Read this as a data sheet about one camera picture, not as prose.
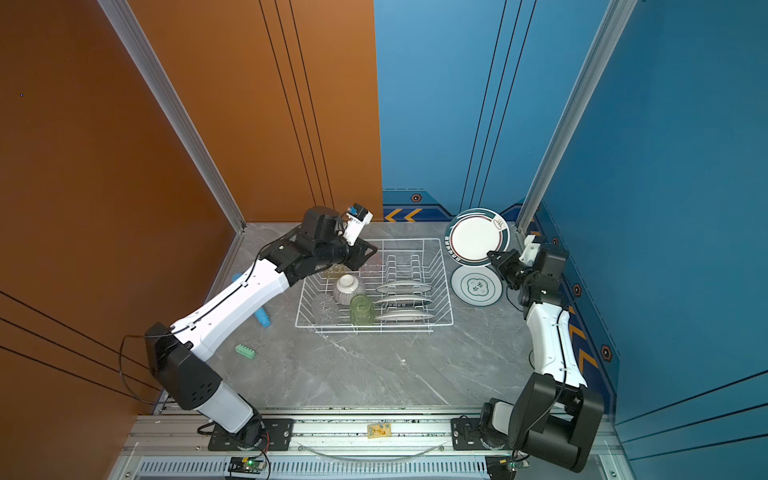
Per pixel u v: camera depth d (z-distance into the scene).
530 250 0.74
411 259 1.10
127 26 0.71
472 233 0.84
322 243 0.62
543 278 0.61
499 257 0.79
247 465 0.71
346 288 0.94
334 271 0.67
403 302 0.89
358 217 0.66
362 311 0.85
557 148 0.96
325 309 0.84
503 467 0.70
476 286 1.02
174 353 0.42
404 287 0.91
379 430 0.74
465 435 0.72
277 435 0.74
